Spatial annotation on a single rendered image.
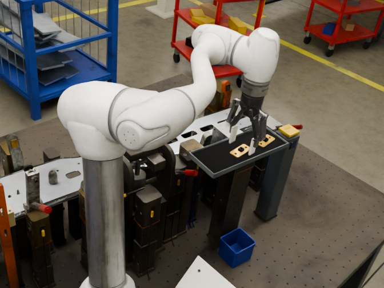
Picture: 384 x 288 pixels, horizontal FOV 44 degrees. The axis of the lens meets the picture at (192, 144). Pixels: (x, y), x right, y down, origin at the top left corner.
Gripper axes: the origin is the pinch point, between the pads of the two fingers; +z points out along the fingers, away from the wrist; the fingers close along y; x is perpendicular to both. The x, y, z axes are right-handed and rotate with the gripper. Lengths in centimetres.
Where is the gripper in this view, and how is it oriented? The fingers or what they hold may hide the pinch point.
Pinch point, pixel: (242, 142)
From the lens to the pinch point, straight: 168.0
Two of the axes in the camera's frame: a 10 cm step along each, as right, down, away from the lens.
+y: 7.2, 4.7, -5.1
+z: -1.1, 8.0, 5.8
